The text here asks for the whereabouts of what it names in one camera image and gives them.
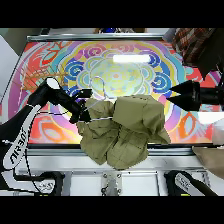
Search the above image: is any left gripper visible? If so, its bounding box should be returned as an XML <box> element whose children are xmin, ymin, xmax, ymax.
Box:
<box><xmin>68</xmin><ymin>97</ymin><xmax>93</xmax><ymax>124</ymax></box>

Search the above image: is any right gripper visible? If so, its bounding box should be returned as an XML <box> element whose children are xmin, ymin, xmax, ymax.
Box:
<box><xmin>165</xmin><ymin>79</ymin><xmax>224</xmax><ymax>111</ymax></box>

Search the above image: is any white clothes hanger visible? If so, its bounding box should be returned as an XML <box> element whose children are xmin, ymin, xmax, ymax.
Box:
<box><xmin>87</xmin><ymin>75</ymin><xmax>116</xmax><ymax>122</ymax></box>

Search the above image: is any olive green shirt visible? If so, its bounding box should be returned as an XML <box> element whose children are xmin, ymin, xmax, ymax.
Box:
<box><xmin>77</xmin><ymin>94</ymin><xmax>172</xmax><ymax>171</ymax></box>

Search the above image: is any brown clothes hanger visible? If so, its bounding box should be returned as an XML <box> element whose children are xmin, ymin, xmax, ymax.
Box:
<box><xmin>22</xmin><ymin>67</ymin><xmax>68</xmax><ymax>88</ymax></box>

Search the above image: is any black garment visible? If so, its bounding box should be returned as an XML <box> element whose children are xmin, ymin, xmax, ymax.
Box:
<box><xmin>193</xmin><ymin>27</ymin><xmax>224</xmax><ymax>80</ymax></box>

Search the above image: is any checked shirt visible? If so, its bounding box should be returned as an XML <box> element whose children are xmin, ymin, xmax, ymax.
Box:
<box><xmin>172</xmin><ymin>27</ymin><xmax>215</xmax><ymax>66</ymax></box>

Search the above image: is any tan garment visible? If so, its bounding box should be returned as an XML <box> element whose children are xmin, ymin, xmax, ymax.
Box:
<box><xmin>191</xmin><ymin>145</ymin><xmax>224</xmax><ymax>181</ymax></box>

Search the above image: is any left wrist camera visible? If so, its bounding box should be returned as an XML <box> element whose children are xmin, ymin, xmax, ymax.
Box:
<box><xmin>74</xmin><ymin>87</ymin><xmax>95</xmax><ymax>102</ymax></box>

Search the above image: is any silver frame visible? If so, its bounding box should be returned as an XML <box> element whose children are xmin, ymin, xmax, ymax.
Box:
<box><xmin>0</xmin><ymin>32</ymin><xmax>224</xmax><ymax>197</ymax></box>

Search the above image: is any black cable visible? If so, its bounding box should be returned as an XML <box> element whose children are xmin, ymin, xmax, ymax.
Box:
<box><xmin>13</xmin><ymin>146</ymin><xmax>45</xmax><ymax>193</ymax></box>

